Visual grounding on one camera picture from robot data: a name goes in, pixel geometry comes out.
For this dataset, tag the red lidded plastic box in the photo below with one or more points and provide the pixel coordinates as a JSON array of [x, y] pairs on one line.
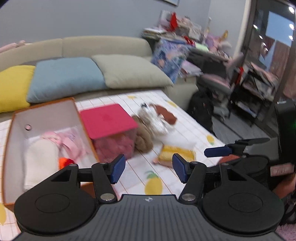
[[112, 131]]

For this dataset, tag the orange knitted ball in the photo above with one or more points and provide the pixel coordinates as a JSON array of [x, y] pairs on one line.
[[64, 162]]

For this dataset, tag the cluttered desk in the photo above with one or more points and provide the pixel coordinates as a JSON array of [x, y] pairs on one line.
[[210, 53]]

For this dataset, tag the brown yarn bundle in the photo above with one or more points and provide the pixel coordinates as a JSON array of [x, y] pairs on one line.
[[143, 140]]

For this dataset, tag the black backpack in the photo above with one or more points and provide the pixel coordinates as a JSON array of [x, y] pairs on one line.
[[201, 108]]

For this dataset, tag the pink cloth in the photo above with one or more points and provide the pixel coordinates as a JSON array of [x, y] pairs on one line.
[[71, 145]]

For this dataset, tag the blue patterned gift bag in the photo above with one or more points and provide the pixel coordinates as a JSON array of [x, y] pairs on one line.
[[169, 57]]

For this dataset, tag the white towel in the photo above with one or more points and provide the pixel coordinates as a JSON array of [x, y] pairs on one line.
[[41, 161]]

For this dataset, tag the fruit pattern checkered mat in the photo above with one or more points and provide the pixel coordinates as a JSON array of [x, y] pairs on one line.
[[187, 134]]

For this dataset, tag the blue cushion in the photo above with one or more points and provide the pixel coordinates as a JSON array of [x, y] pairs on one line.
[[59, 78]]

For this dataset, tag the pink blanket on sofa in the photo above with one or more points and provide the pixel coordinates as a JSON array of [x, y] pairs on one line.
[[12, 46]]

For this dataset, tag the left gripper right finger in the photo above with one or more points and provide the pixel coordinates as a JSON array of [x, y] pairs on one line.
[[192, 174]]

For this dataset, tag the beige sofa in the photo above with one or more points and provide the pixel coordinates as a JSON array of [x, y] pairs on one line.
[[86, 46]]

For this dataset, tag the yellow cushion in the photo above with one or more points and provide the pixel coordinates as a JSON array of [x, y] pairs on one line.
[[15, 83]]

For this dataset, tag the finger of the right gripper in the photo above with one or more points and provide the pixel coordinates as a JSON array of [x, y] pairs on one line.
[[235, 148]]

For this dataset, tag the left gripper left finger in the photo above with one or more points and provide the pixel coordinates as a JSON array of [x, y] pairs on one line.
[[104, 176]]

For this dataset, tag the beige cushion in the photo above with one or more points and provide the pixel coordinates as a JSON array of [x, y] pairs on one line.
[[130, 72]]

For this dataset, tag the clear plastic wrapped item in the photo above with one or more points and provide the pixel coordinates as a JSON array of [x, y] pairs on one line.
[[157, 125]]

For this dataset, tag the pink desk chair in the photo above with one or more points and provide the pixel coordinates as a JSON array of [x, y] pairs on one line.
[[222, 87]]

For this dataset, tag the orange rimmed storage box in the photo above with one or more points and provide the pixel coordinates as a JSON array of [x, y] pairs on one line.
[[38, 138]]

